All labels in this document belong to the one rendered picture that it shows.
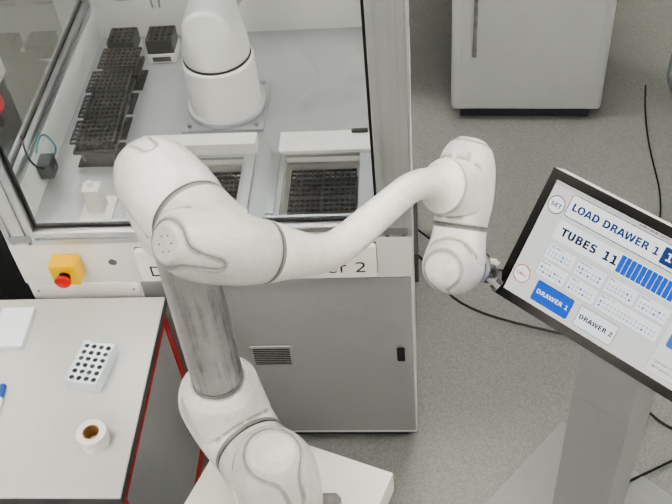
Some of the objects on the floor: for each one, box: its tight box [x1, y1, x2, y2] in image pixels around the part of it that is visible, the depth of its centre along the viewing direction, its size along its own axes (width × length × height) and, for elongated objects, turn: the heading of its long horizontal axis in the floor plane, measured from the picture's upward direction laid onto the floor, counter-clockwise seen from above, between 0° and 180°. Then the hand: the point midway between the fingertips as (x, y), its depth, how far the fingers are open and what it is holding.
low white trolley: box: [0, 297, 204, 504], centre depth 256 cm, size 58×62×76 cm
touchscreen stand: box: [486, 346, 672, 504], centre depth 236 cm, size 50×45×102 cm
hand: (490, 265), depth 206 cm, fingers closed
